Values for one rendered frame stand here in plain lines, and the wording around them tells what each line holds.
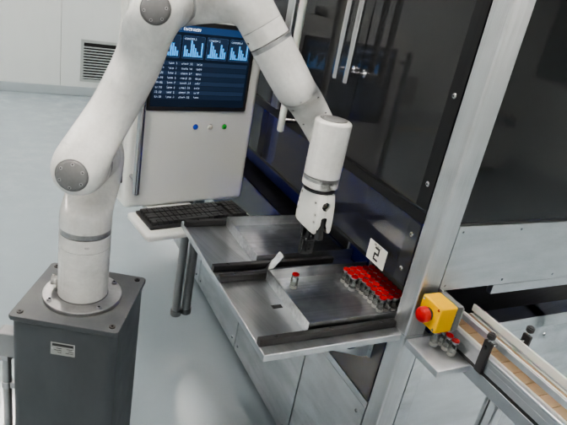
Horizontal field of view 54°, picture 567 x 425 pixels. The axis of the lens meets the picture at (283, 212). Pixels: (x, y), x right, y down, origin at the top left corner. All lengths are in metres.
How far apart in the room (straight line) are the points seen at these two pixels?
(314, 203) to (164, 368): 1.53
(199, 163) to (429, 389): 1.14
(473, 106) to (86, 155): 0.84
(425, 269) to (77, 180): 0.84
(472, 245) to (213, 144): 1.09
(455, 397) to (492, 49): 1.05
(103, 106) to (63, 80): 5.43
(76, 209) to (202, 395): 1.35
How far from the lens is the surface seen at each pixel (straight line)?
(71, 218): 1.36
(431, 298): 1.43
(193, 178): 2.18
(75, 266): 1.41
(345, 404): 1.84
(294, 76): 1.18
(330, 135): 1.21
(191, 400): 2.49
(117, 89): 1.24
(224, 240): 1.80
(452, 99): 1.38
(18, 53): 6.60
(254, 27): 1.17
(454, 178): 1.36
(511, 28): 1.31
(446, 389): 1.82
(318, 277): 1.68
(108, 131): 1.25
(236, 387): 2.58
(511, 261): 1.65
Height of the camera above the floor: 1.70
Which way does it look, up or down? 23 degrees down
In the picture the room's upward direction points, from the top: 11 degrees clockwise
